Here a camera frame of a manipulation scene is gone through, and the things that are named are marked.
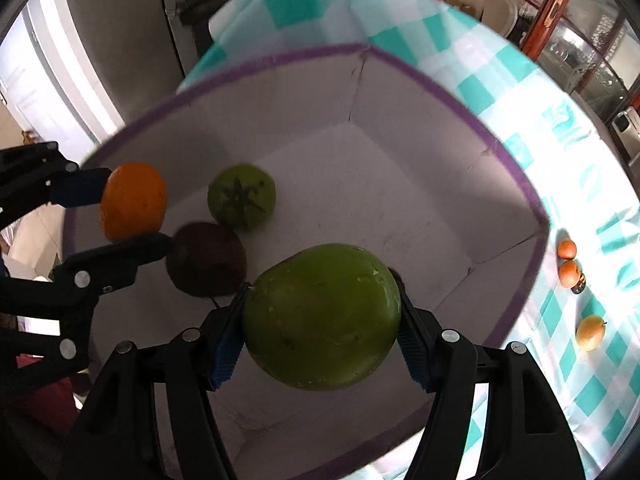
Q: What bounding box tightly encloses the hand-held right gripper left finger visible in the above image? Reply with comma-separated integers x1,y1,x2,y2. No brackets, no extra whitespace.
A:
60,282,251,480

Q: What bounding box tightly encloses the dark purple fruit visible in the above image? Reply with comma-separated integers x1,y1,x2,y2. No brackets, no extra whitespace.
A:
165,221,248,299

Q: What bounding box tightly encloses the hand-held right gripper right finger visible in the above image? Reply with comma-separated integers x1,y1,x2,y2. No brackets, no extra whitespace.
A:
389,269,587,480

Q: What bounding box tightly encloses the dark red cloth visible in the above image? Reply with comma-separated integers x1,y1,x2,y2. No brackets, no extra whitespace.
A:
0,355,83,438

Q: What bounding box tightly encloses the green tomato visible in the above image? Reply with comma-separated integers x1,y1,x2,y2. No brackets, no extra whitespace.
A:
207,164,277,231

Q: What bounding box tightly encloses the white appliance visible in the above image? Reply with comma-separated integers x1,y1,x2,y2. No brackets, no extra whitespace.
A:
610,106,640,169

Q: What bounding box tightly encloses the orange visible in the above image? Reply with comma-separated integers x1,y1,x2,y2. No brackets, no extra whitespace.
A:
100,161,168,241

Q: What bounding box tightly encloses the glass display cabinet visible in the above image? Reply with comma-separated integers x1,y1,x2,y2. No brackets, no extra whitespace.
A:
537,0,640,111

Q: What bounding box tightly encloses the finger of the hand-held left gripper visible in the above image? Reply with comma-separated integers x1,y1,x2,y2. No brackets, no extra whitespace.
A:
0,231,175,402
0,141,112,232

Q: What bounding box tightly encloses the white chair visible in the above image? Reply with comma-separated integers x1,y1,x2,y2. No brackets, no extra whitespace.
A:
481,0,519,39

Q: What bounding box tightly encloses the red wooden frame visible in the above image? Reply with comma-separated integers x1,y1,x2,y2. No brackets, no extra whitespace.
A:
519,0,582,61

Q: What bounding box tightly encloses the white box with purple rim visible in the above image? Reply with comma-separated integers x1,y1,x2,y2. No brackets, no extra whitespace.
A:
64,42,551,480

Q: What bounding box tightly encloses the teal white checkered tablecloth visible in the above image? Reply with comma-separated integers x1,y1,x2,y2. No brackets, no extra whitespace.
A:
177,0,640,480

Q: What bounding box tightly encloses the grey cabinet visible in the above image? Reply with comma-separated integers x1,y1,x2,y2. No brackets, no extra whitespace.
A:
62,0,333,128

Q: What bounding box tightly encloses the large green mango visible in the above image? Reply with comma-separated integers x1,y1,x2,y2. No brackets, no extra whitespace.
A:
242,243,403,392

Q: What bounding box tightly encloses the yellow passion fruit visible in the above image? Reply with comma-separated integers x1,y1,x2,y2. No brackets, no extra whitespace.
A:
575,314,609,352

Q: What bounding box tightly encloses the white door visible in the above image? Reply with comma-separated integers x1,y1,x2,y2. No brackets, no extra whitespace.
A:
0,0,127,161

